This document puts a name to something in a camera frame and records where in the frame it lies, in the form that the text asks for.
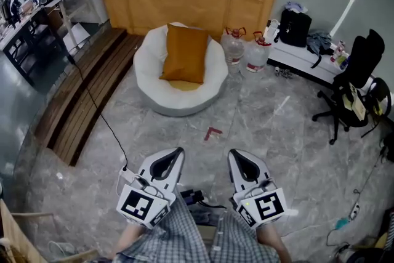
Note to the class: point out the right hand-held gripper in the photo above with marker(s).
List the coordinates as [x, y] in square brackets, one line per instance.
[266, 206]

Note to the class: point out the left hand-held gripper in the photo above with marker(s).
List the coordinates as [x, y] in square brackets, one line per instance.
[135, 204]

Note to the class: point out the orange pillow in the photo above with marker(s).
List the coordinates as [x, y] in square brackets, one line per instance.
[184, 52]

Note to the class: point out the person's left forearm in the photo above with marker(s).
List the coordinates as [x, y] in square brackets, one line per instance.
[129, 240]

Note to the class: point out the person's right forearm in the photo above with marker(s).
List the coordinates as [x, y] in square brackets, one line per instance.
[272, 243]

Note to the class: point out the dark waist connector box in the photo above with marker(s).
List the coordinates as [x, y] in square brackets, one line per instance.
[192, 196]

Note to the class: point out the white power strip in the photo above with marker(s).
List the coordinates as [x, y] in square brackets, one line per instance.
[127, 175]

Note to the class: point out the grey plaid shirt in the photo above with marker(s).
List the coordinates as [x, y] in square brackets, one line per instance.
[172, 240]

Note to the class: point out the mustard yellow seat pad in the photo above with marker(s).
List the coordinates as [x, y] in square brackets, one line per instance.
[184, 87]

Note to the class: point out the white beanbag chair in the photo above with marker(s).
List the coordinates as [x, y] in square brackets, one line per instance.
[147, 71]

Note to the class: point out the metal key bunch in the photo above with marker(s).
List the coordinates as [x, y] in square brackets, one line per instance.
[283, 72]

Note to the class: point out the dark wooden slat platform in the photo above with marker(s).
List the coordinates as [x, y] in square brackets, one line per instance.
[77, 101]

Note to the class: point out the white low bench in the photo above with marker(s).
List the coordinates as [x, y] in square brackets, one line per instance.
[295, 55]

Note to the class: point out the green blue bottle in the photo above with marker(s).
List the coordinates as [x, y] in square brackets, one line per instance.
[344, 62]

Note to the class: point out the grey crumpled garment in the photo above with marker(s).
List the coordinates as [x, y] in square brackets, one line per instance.
[320, 41]

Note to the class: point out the black backpack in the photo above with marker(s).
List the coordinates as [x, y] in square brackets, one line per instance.
[294, 29]

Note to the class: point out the pink label bottle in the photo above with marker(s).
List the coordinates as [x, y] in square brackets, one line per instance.
[338, 50]

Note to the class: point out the black office chair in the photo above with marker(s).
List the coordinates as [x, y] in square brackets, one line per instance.
[363, 61]

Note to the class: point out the light wooden rack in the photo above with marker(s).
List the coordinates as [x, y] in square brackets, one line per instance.
[18, 237]

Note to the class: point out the pale cloth hat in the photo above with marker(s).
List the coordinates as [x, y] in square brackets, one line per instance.
[295, 7]

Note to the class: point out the white folding table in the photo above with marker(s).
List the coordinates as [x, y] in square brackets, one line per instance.
[58, 3]

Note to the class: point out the black desk frame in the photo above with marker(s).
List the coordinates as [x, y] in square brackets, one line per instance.
[27, 49]

